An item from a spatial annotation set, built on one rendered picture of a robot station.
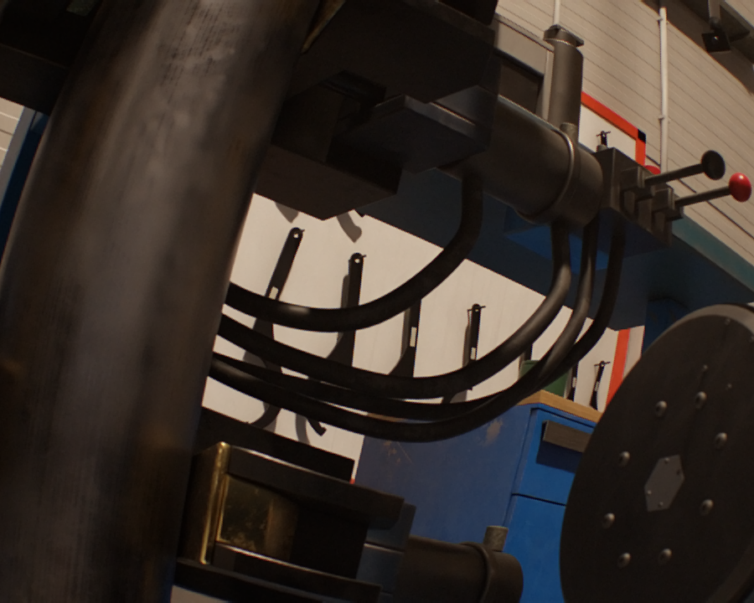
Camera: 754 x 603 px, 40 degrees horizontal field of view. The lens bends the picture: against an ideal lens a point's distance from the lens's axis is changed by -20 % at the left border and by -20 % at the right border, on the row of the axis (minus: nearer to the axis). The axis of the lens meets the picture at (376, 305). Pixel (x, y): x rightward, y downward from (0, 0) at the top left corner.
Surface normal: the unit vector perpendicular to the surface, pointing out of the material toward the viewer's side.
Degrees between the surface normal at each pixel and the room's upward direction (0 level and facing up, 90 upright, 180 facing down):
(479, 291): 90
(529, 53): 90
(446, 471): 90
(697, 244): 90
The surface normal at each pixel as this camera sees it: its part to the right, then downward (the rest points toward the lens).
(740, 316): -0.35, -0.85
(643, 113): 0.54, -0.13
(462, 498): -0.81, -0.33
